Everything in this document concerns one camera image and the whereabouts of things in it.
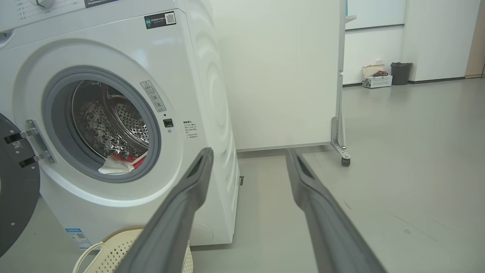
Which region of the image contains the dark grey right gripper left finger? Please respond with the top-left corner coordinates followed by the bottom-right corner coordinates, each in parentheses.
top-left (115, 147), bottom-right (215, 273)

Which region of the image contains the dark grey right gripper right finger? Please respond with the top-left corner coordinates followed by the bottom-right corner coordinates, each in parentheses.
top-left (285, 148), bottom-right (388, 273)

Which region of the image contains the red and white garment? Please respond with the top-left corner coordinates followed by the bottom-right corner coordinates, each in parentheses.
top-left (98, 151), bottom-right (148, 176)

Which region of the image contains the dark round washing machine door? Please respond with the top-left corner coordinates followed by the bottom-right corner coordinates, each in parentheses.
top-left (0, 113), bottom-right (56, 258)

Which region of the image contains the cream perforated laundry basket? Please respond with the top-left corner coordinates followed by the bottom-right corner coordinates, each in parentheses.
top-left (72, 226), bottom-right (194, 273)

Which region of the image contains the white washing machine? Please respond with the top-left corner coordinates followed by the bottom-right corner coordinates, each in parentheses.
top-left (0, 0), bottom-right (241, 251)

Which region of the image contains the small white storage basket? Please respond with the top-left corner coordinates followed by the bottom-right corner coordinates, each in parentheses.
top-left (362, 64), bottom-right (385, 77)

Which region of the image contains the tan wooden door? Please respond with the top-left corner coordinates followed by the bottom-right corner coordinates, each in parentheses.
top-left (465, 0), bottom-right (485, 79)

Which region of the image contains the blue white energy label sticker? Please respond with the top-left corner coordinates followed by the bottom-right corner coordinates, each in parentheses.
top-left (64, 227), bottom-right (92, 250)

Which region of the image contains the white warning sticker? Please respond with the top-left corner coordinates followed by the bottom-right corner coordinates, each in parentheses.
top-left (140, 80), bottom-right (167, 113)

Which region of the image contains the white perforated storage crate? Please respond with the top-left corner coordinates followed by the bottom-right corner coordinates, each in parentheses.
top-left (362, 75), bottom-right (393, 89)

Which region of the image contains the white wheeled partition board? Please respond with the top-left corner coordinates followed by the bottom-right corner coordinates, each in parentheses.
top-left (210, 0), bottom-right (352, 167)

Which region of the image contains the dark grey trash bin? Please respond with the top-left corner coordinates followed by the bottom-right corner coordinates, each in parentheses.
top-left (390, 62), bottom-right (413, 86)

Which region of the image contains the black QR code sticker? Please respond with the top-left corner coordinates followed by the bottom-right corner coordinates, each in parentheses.
top-left (144, 11), bottom-right (177, 30)

